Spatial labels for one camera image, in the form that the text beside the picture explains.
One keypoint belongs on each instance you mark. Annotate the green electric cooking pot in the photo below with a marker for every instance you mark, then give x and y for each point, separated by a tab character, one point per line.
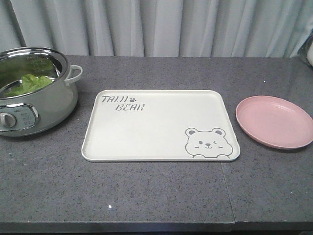
43	109

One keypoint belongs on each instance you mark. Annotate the cream bear serving tray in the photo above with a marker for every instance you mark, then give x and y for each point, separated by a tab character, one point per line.
159	125

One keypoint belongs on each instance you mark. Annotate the green lettuce leaf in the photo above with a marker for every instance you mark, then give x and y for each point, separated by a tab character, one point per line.
22	75

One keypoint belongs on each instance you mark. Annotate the pink plastic plate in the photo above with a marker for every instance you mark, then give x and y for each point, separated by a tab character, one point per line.
275	122

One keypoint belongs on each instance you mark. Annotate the white rice cooker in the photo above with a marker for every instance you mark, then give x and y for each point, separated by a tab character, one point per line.
306	51

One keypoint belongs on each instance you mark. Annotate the white curtain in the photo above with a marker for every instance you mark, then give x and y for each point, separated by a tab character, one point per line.
158	28

